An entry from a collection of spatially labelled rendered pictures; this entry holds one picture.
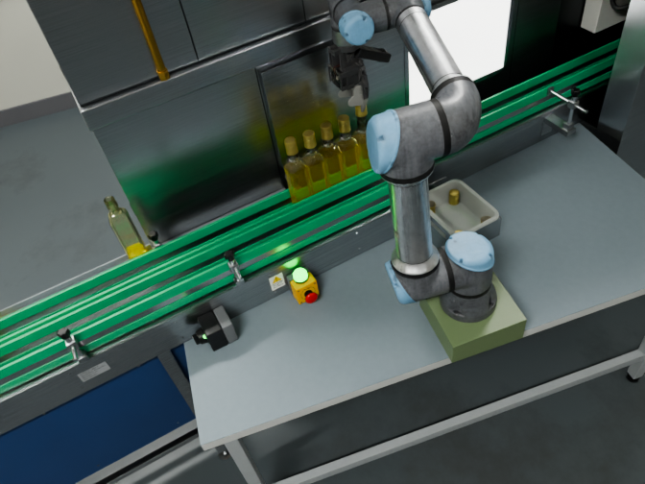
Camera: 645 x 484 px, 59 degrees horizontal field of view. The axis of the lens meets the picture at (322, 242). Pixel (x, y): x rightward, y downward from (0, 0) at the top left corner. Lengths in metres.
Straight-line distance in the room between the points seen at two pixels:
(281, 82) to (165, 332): 0.78
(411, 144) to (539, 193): 1.00
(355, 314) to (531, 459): 0.95
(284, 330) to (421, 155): 0.77
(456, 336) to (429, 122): 0.64
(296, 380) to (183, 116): 0.79
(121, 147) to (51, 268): 1.82
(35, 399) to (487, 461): 1.52
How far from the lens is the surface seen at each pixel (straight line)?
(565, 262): 1.85
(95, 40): 1.51
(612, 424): 2.45
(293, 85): 1.70
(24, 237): 3.67
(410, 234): 1.28
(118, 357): 1.70
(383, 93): 1.89
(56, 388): 1.74
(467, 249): 1.42
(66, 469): 2.10
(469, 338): 1.54
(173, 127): 1.65
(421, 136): 1.11
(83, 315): 1.69
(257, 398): 1.59
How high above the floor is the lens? 2.11
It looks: 46 degrees down
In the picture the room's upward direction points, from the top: 11 degrees counter-clockwise
